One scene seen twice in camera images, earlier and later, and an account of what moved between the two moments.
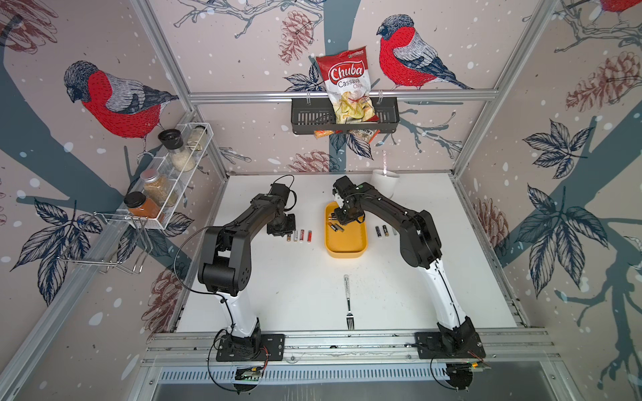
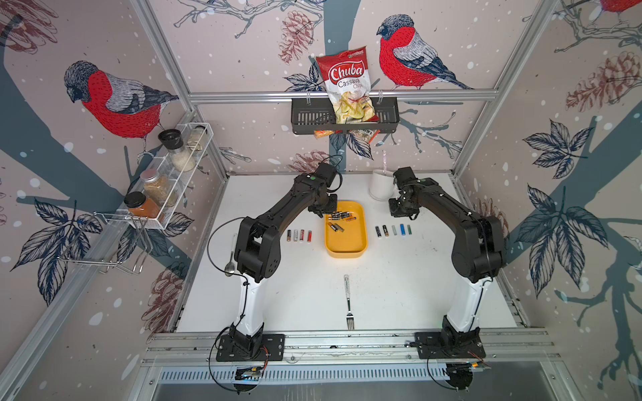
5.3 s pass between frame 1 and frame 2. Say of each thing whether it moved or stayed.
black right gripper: moved
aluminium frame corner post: stayed
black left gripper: moved
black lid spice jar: stayed
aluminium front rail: stayed
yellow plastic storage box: stayed
